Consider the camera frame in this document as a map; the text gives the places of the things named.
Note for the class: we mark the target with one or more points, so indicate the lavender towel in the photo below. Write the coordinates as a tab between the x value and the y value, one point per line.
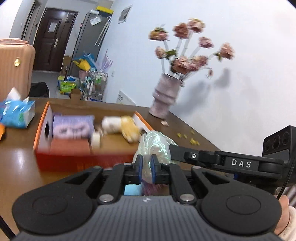
69	131

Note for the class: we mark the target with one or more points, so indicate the plastic white ball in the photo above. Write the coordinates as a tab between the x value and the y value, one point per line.
151	143

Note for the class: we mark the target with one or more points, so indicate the wire storage cart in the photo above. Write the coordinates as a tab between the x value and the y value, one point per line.
94	86

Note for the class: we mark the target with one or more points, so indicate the blue fluffy heart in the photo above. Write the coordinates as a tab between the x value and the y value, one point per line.
133	190

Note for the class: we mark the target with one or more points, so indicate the pink textured vase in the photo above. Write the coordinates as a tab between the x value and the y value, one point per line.
165	95

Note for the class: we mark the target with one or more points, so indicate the pink ribbed suitcase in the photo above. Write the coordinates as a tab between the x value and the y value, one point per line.
17	60

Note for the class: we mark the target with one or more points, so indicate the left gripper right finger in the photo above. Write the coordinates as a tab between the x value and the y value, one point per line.
172	175

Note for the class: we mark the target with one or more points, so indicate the yellow blue toy pile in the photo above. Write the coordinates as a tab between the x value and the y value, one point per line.
86	62

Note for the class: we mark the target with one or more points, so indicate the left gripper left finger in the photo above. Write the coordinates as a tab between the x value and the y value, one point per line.
120	176

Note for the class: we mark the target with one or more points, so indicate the blue tissue pack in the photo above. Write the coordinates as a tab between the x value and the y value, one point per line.
17	113

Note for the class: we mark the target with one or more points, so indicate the brown scrub sponge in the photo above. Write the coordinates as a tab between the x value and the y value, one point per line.
70	147

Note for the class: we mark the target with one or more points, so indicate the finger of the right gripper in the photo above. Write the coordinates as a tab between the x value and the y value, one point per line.
207	159

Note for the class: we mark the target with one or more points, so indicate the white wedge sponge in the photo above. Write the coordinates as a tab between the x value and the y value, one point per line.
95	140

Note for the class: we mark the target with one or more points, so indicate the purple drawstring pouch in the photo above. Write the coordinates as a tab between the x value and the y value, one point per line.
73	119

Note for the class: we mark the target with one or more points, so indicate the white yellow plush toy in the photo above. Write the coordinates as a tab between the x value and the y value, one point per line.
121	124

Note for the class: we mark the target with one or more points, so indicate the dark entrance door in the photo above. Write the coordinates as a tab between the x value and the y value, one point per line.
52	38

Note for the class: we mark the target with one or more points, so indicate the grey refrigerator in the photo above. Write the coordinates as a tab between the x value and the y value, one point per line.
89	38

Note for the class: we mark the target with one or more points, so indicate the purple satin scrunchies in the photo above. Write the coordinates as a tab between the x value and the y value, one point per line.
150	189

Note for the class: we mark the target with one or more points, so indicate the red cardboard box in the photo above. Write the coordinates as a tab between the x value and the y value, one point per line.
57	155

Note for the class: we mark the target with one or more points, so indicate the person right hand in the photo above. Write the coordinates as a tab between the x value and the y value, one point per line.
286	227

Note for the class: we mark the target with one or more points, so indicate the yellow petal crumbs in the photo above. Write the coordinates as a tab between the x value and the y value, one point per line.
190	138

